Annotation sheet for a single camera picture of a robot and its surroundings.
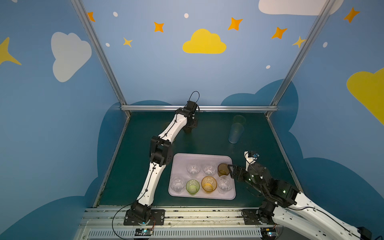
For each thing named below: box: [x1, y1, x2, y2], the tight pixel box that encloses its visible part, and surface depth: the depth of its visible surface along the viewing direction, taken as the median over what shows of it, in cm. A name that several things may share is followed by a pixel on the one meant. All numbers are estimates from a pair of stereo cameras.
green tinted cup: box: [233, 115, 246, 125], surface depth 103 cm
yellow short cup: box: [201, 175, 218, 194], surface depth 82 cm
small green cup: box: [185, 179, 200, 196], surface depth 83 cm
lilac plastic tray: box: [168, 153, 236, 200], surface depth 86 cm
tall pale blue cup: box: [228, 123, 245, 144], surface depth 104 cm
